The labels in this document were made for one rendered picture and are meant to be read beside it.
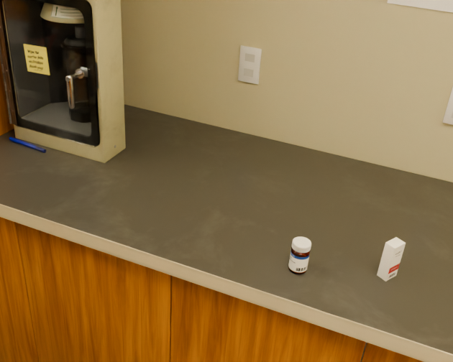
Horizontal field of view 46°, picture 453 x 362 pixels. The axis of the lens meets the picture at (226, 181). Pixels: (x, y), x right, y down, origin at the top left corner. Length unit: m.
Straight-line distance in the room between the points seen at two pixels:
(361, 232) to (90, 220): 0.66
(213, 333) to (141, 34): 1.03
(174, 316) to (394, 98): 0.87
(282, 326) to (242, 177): 0.48
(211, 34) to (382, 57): 0.53
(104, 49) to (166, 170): 0.37
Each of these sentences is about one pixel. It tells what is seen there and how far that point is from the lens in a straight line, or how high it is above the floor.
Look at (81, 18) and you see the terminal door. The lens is 1.42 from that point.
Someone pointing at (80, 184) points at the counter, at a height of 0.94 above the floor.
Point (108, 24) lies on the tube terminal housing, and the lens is 1.46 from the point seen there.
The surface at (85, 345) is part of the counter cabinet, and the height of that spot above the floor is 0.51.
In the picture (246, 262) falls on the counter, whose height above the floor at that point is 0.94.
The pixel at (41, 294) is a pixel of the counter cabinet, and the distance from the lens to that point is 1.58.
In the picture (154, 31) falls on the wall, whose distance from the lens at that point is 1.84.
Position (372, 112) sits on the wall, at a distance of 1.66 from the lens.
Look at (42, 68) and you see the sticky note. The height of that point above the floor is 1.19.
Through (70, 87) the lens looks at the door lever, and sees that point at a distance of 1.44.
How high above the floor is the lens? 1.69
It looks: 30 degrees down
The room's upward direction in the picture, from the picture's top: 4 degrees clockwise
